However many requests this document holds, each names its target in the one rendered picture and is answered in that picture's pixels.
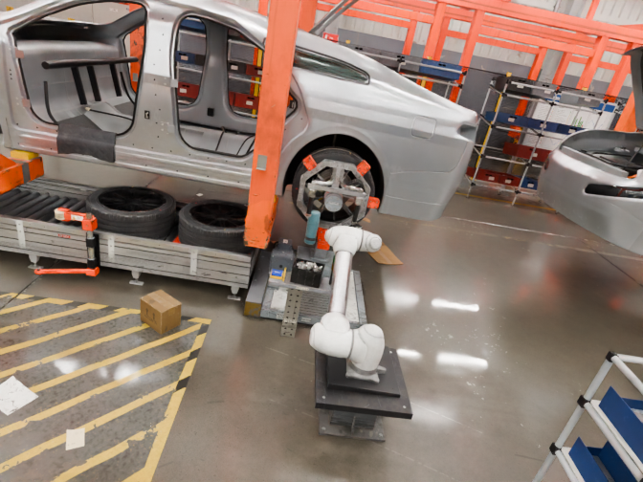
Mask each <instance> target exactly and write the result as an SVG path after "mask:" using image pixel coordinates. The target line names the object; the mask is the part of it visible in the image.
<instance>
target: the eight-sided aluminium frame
mask: <svg viewBox="0 0 643 482"><path fill-rule="evenodd" d="M326 166H330V167H337V168H340V169H342V168H343V169H345V170H351V171H352V172H353V174H354V175H355V177H356V178H357V179H360V180H361V181H362V182H363V184H364V187H365V189H366V197H365V198H363V202H362V205H361V206H360V211H359V214H358V218H357V221H358V220H360V219H362V218H363V217H364V216H365V214H366V206H367V202H368V198H369V193H370V187H369V185H368V184H367V182H366V180H365V179H364V177H363V176H362V175H361V174H360V173H359V172H358V171H357V166H356V165H355V164H352V163H344V162H339V161H333V160H329V159H328V160H327V159H324V160H323V161H321V162H320V163H319V164H317V166H316V167H315V168H313V169H312V170H310V171H306V172H305V173H303V174H302V175H301V177H300V184H299V195H298V200H297V206H298V207H299V209H300V210H301V212H302V213H303V214H304V216H305V217H306V218H307V219H308V216H306V215H305V213H306V211H307V207H306V205H305V204H304V203H303V202H302V198H303V192H304V187H305V181H306V180H307V179H309V178H310V177H312V176H313V175H315V174H316V173H317V172H319V171H320V170H322V169H323V168H325V167H326ZM352 217H353V215H352V216H350V217H349V218H347V219H346V220H344V221H342V222H341V223H340V224H338V223H332V222H326V221H321V220H320V222H319V228H323V229H328V230H330V229H331V228H333V227H336V226H347V227H348V226H350V225H352V224H351V220H352Z"/></svg>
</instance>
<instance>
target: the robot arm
mask: <svg viewBox="0 0 643 482"><path fill-rule="evenodd" d="M358 227H359V228H358ZM362 228H363V227H362V226H360V225H359V224H358V223H357V224H356V225H354V224H352V226H351V227H347V226H336V227H333V228H331V229H330V230H327V231H326V232H325V236H324V239H325V241H327V242H328V244H329V245H330V246H332V247H333V251H334V253H335V261H334V268H333V274H332V283H331V290H330V297H329V303H328V310H327V314H325V315H324V316H323V317H322V318H321V322H320V323H316V324H315V325H313V327H312V328H311V331H310V339H309V341H310V345H311V346H312V347H313V348H314V349H315V350H317V351H318V352H320V353H323V354H324V355H328V356H332V357H337V358H346V374H345V375H346V376H347V378H354V379H359V380H364V381H369V382H373V383H378V382H379V378H378V375H377V373H378V374H385V373H386V369H385V368H384V367H382V366H380V365H378V364H379V362H380V359H381V358H382V355H383V352H384V347H385V341H384V335H383V332H382V330H381V329H380V328H379V327H378V326H376V325H374V324H366V325H363V326H361V327H360V328H358V329H349V321H348V319H347V317H346V316H345V312H346V304H347V296H348V288H349V280H350V272H351V264H352V257H353V255H354V254H355V252H377V251H379V250H380V248H381V246H382V240H381V238H380V237H379V236H378V235H377V234H372V233H371V232H368V231H365V230H361V229H362Z"/></svg>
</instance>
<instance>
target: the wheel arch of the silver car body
mask: <svg viewBox="0 0 643 482"><path fill-rule="evenodd" d="M334 134H337V138H336V141H335V145H334V146H338V147H344V148H347V149H350V150H352V151H353V152H355V153H357V155H359V156H360V157H361V158H362V159H363V160H365V161H366V162H367V163H368V164H369V165H370V173H371V176H372V179H373V182H374V187H375V195H374V197H375V198H379V200H380V203H379V207H378V209H377V212H378V213H379V212H380V210H381V208H382V205H383V203H384V199H385V193H386V179H385V173H384V169H383V167H382V164H381V162H380V160H379V158H378V156H377V155H376V153H375V152H374V151H373V149H372V148H371V147H370V146H369V145H368V144H367V143H365V142H364V141H362V140H361V139H359V138H357V137H355V136H352V135H349V134H345V133H327V134H323V135H320V136H318V137H316V138H314V139H312V140H310V141H308V142H307V143H305V144H304V145H303V146H302V147H301V148H300V149H299V150H298V151H297V152H296V153H295V154H294V156H293V157H292V159H291V160H290V162H289V164H288V165H287V167H286V169H285V172H284V175H283V179H282V185H281V196H283V194H284V191H285V188H286V186H287V185H291V184H292V183H293V180H294V176H295V173H296V170H297V168H298V166H299V164H300V162H301V161H302V160H303V159H304V158H305V157H306V156H307V155H308V154H310V153H311V152H313V151H314V150H317V149H319V148H322V147H327V146H332V142H333V138H334ZM348 174H349V175H350V177H351V179H352V180H354V179H357V178H356V177H355V175H354V174H353V172H352V171H351V170H350V171H349V172H348Z"/></svg>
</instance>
